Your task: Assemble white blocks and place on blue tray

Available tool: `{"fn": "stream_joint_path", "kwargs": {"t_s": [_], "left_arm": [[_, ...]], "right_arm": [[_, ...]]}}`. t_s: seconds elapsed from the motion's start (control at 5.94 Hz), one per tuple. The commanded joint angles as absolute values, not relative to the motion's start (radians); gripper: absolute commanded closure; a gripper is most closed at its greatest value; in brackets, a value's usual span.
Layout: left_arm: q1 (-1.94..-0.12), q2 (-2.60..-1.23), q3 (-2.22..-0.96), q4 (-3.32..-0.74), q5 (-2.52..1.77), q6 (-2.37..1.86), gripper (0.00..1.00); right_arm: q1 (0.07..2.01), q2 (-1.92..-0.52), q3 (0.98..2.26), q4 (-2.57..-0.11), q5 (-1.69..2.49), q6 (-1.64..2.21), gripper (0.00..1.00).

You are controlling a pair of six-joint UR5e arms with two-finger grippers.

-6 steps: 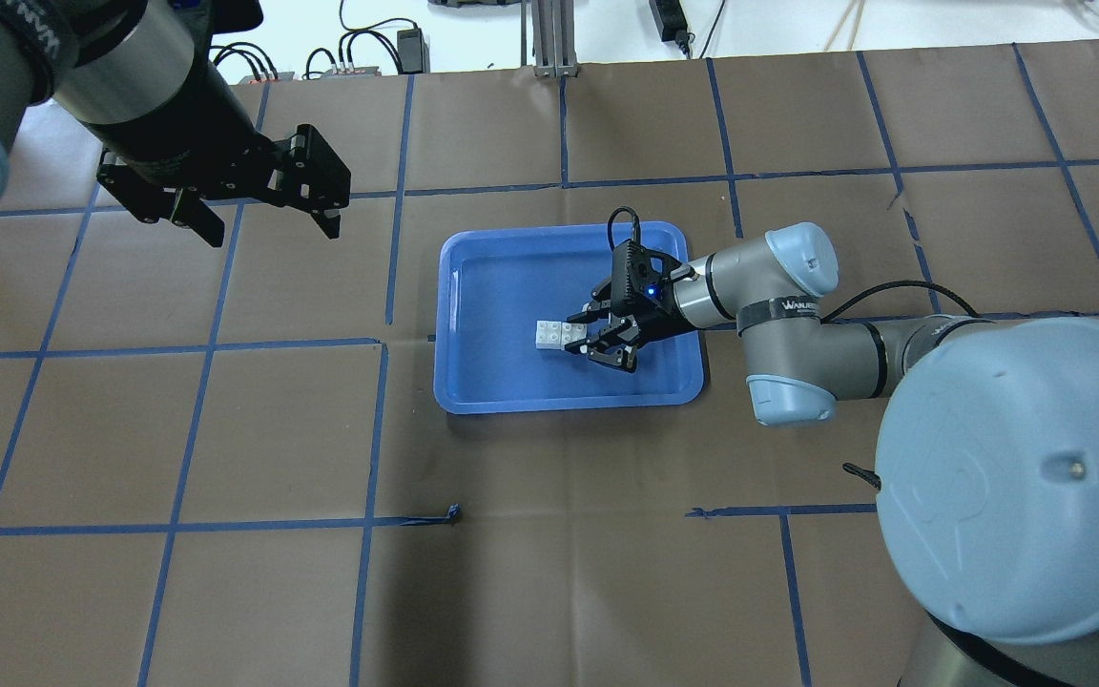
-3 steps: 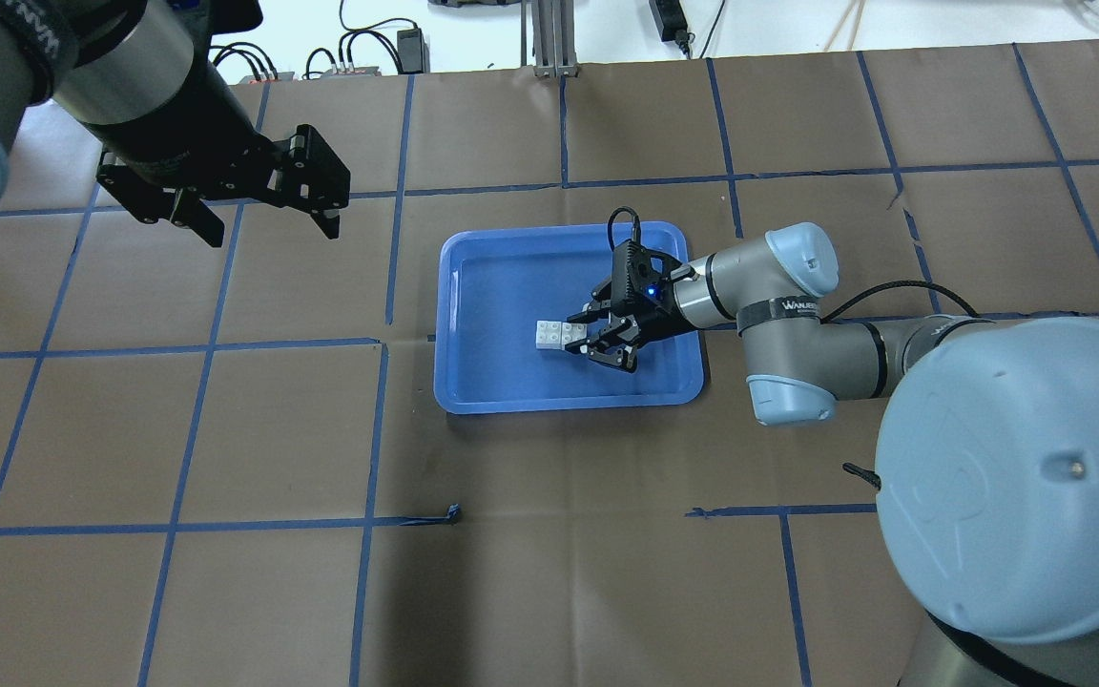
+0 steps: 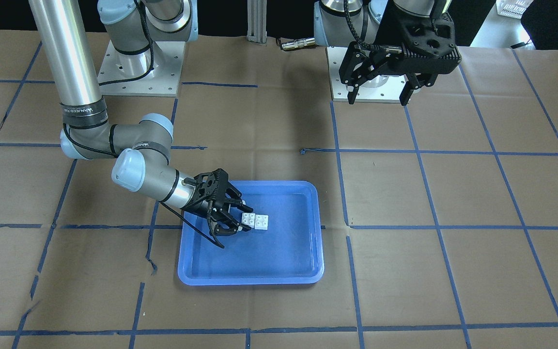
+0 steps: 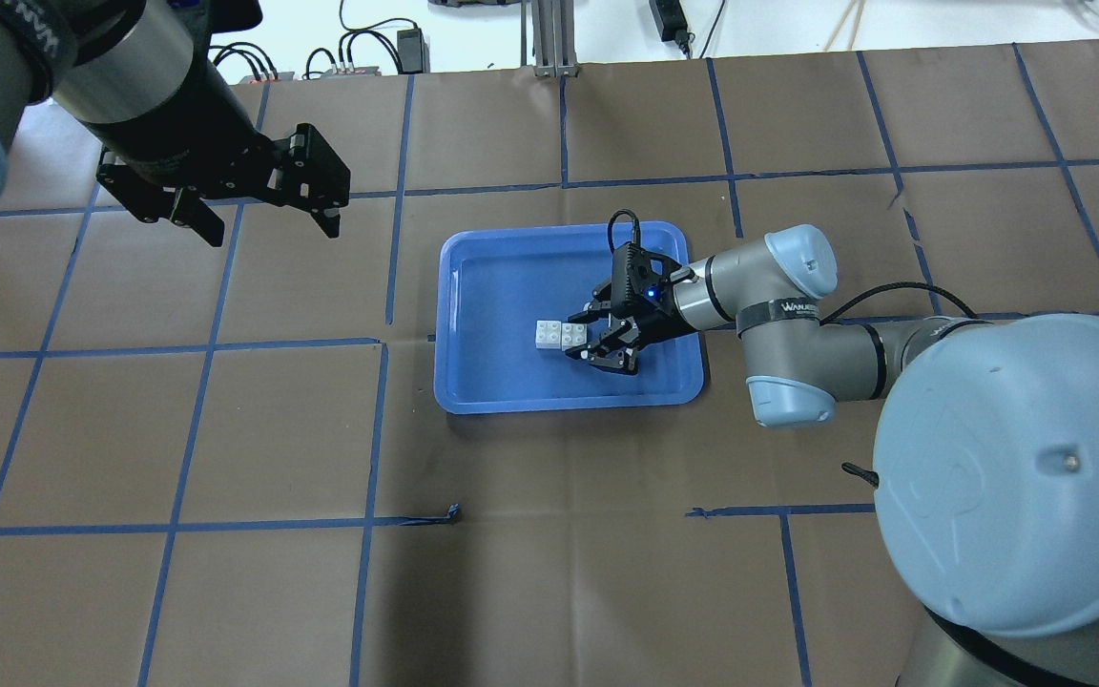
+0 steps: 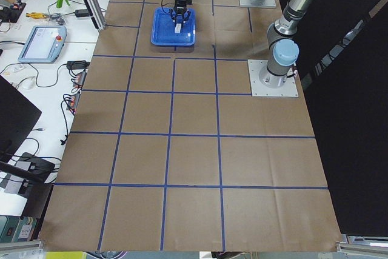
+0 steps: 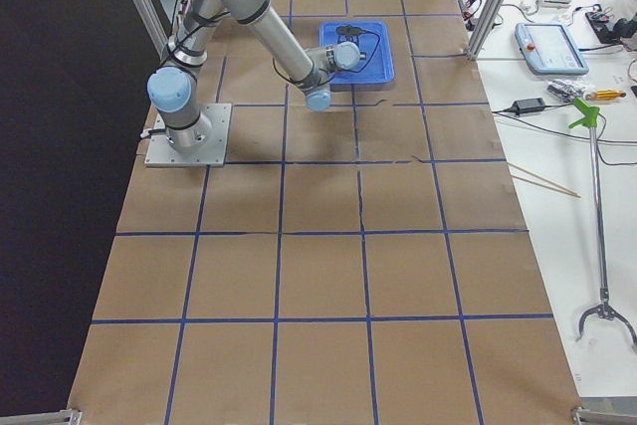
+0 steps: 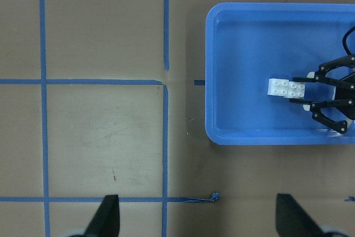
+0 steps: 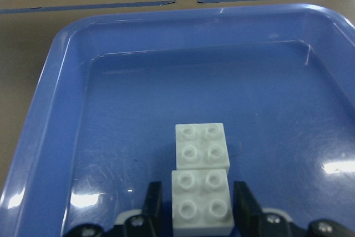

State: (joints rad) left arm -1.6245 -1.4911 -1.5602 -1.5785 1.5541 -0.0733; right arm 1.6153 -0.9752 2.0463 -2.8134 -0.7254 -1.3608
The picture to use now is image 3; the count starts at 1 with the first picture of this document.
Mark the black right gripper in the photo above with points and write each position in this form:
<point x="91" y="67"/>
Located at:
<point x="203" y="207"/>

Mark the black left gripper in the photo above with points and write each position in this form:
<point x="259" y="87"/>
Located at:
<point x="386" y="33"/>

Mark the white block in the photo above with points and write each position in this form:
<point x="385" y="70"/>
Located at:
<point x="248" y="219"/>
<point x="261" y="222"/>

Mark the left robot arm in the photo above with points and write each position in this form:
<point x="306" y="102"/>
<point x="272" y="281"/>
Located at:
<point x="384" y="50"/>

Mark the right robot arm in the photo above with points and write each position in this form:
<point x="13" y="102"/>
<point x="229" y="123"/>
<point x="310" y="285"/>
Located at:
<point x="141" y="151"/>

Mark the blue plastic tray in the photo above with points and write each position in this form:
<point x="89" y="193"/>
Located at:
<point x="289" y="251"/>

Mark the white plastic basket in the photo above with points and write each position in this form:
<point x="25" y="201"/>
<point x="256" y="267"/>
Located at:
<point x="512" y="8"/>

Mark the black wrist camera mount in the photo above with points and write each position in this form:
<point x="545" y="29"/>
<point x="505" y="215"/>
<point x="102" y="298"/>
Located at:
<point x="425" y="33"/>

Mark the metal cable connector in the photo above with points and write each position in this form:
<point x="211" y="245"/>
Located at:
<point x="300" y="43"/>

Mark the aluminium profile post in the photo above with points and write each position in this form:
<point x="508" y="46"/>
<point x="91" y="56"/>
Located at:
<point x="256" y="19"/>

